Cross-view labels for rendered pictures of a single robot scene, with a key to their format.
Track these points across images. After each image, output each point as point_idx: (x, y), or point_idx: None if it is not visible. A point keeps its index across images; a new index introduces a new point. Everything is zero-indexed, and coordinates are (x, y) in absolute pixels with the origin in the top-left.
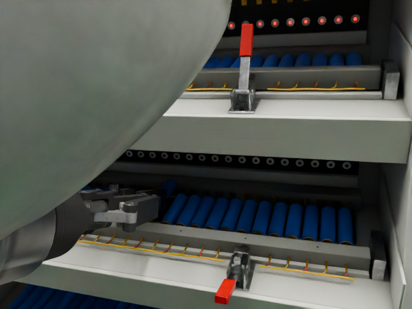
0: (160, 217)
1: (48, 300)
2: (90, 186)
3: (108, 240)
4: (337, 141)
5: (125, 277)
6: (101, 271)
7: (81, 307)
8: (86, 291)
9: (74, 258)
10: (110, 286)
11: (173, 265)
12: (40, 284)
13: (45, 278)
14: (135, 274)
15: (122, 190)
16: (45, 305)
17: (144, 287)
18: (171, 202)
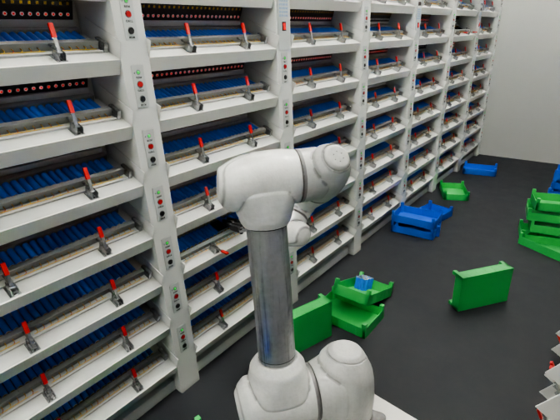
0: (223, 227)
1: (189, 279)
2: (188, 231)
3: (225, 238)
4: None
5: (241, 242)
6: (235, 244)
7: (202, 272)
8: (228, 254)
9: (225, 247)
10: (236, 247)
11: (244, 233)
12: (216, 262)
13: (218, 258)
14: (242, 240)
15: (233, 221)
16: (190, 281)
17: (244, 242)
18: (218, 222)
